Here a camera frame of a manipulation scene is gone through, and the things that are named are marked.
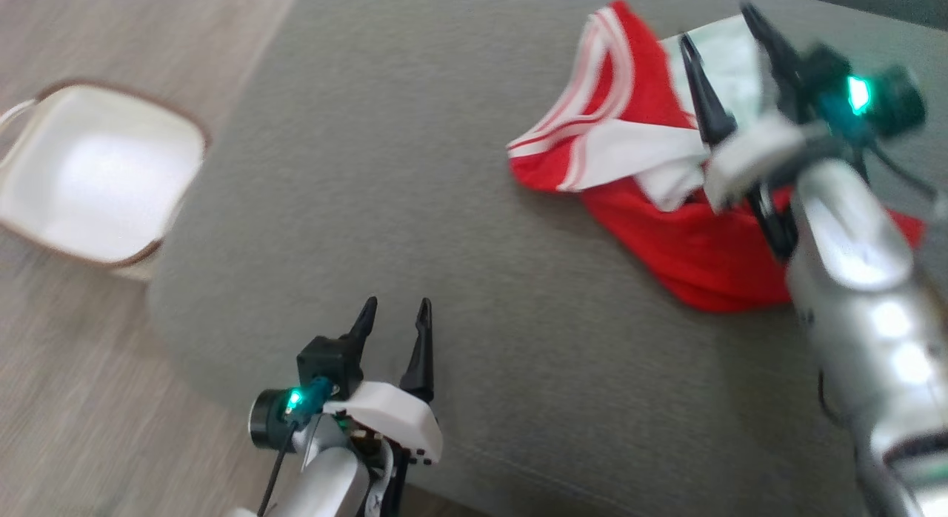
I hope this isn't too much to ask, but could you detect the red jersey white striped trim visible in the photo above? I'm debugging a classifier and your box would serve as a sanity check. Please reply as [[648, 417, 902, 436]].
[[507, 0, 928, 313]]

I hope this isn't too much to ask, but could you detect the black cable blue connector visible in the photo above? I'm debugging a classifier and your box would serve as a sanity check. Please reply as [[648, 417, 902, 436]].
[[255, 376, 334, 517], [822, 110, 943, 207]]

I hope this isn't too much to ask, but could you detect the grey sofa seat cushion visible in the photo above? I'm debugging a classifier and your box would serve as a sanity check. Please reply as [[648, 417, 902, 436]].
[[147, 0, 948, 517]]

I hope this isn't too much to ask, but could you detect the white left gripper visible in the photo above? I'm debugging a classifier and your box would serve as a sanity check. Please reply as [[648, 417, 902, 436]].
[[323, 296, 444, 467]]

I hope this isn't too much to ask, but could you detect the white laundry basket brown rim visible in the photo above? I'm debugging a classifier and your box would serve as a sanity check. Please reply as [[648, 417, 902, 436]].
[[0, 78, 213, 282]]

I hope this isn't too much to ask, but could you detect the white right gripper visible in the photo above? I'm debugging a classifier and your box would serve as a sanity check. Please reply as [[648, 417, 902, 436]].
[[677, 1, 817, 213]]

